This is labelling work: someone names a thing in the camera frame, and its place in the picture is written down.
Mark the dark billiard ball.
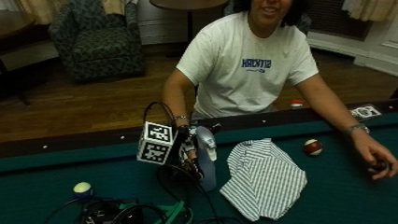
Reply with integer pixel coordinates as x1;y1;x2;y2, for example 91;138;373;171
370;160;389;173

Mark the translucent spray bottle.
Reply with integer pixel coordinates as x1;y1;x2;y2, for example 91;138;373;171
193;125;218;192

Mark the white cube of black markers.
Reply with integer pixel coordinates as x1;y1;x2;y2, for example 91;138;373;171
136;121;176;165

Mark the striped white cloth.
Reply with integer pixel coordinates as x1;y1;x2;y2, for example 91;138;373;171
218;137;310;222

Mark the printed marker card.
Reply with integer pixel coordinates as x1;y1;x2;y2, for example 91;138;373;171
349;105;383;122

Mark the red and white billiard ball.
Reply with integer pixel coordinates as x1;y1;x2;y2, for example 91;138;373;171
304;138;325;157

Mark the the person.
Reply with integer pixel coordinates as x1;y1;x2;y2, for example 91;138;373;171
161;0;398;181

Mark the patterned green armchair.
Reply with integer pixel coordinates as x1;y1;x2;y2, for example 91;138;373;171
47;0;147;84

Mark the radiator grille cover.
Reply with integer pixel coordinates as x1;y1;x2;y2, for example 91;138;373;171
305;0;374;42

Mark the cream curtain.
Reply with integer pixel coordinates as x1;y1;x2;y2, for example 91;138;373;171
15;0;68;25
341;0;398;23
101;0;140;16

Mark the dark wooden side table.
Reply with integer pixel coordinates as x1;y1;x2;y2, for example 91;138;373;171
0;10;52;107

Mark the black glove cable loop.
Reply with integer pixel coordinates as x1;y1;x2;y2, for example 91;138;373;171
143;101;180;129

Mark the black camera device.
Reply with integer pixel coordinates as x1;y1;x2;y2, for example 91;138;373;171
79;198;145;224

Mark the round wooden pedestal table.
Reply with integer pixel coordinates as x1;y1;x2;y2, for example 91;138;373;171
148;0;232;45

